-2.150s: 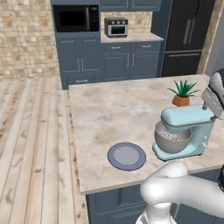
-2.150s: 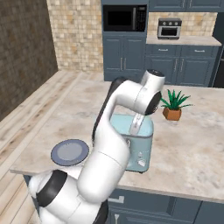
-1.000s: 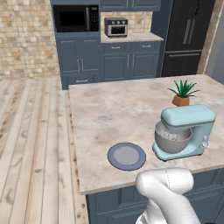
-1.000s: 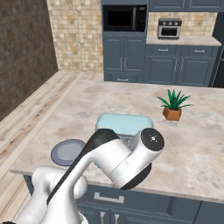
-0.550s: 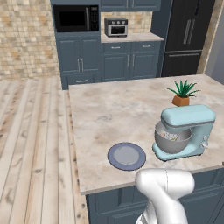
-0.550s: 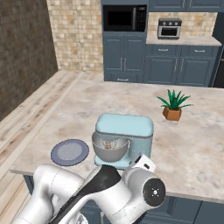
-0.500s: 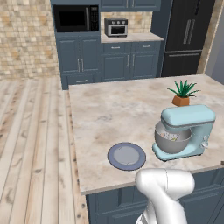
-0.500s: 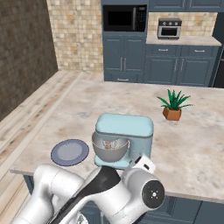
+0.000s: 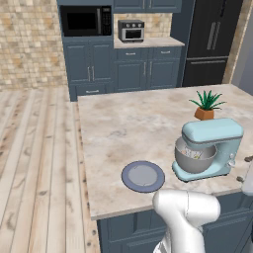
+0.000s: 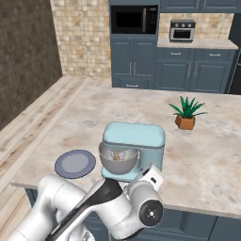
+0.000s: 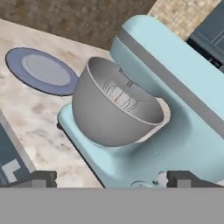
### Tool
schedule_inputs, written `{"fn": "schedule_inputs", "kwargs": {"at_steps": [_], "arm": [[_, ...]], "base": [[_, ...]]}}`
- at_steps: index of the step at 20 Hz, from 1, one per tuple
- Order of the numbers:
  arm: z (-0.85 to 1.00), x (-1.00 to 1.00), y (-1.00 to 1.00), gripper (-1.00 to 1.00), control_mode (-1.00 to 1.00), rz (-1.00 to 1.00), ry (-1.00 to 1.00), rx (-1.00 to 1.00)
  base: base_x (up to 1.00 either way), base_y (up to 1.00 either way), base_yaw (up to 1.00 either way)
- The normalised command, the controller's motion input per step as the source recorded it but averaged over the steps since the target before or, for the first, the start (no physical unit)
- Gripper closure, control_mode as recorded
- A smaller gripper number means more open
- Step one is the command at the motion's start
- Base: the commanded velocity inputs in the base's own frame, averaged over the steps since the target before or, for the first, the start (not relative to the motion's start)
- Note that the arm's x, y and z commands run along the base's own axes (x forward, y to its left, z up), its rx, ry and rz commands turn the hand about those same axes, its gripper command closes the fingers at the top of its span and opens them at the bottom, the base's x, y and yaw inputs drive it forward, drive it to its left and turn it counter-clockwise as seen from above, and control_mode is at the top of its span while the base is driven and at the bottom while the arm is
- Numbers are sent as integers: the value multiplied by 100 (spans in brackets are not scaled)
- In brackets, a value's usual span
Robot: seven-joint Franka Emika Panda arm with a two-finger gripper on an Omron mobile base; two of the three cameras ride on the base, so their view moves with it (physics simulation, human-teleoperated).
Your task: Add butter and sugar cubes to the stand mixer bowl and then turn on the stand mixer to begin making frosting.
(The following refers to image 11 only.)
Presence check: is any light blue stand mixer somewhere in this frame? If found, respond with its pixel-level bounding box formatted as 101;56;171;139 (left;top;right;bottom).
57;15;224;189

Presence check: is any grey mixer bowl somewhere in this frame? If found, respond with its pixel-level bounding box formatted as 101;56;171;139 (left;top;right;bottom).
71;56;165;148

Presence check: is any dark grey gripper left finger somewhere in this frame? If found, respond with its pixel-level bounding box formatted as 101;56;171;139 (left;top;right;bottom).
10;171;58;189

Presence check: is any blue plate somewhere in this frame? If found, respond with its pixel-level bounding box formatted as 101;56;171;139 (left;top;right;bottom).
4;47;79;97

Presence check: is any dark blue cupboard door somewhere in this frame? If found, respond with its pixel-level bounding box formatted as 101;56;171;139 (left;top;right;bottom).
0;122;32;187

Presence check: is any pale grey cupboard handle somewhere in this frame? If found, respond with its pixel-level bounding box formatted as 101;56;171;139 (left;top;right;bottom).
0;158;22;186

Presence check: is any dark blue cupboard run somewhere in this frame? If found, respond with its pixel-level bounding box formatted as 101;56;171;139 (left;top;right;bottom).
186;0;224;74

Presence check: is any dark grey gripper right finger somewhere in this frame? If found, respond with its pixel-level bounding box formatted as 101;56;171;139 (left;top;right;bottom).
166;171;223;189

